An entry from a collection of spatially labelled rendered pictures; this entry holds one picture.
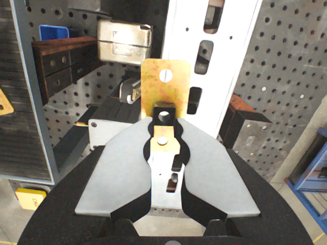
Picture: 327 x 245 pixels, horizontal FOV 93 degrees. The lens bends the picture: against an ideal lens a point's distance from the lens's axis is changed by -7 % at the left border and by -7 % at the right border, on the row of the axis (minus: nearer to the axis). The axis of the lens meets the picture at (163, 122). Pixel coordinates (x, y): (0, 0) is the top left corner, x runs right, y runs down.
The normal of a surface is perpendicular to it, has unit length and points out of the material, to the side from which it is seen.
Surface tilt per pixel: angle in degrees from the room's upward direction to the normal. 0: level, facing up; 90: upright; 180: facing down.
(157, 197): 0
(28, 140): 0
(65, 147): 90
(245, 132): 0
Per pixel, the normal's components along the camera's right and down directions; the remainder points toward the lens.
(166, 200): 0.02, 0.48
